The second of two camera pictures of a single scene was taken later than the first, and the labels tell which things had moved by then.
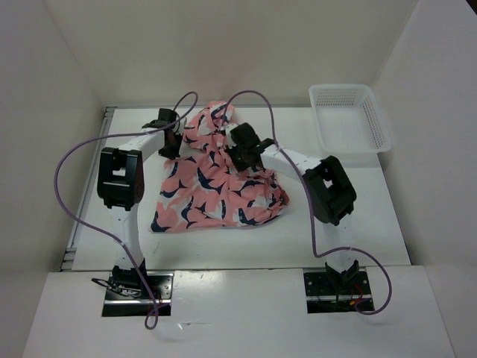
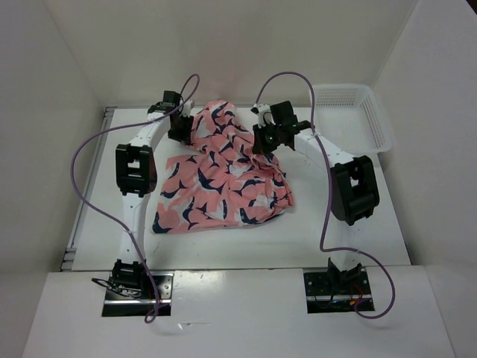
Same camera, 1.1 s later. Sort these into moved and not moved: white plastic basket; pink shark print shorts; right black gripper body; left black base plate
Moved: right black gripper body
Not moved: left black base plate; white plastic basket; pink shark print shorts
